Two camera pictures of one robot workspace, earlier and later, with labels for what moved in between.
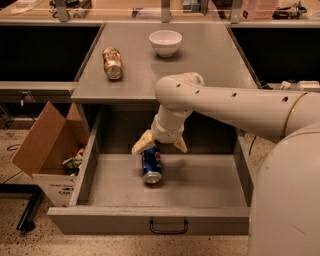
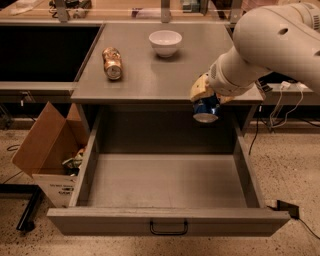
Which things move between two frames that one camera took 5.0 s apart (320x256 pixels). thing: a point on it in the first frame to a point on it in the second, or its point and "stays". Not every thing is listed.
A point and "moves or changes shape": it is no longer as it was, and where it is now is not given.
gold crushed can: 112,60 stays
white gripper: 165,133 to 222,83
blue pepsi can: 152,165 moves or changes shape
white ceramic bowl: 165,42 stays
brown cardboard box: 52,141 stays
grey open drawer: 205,190 stays
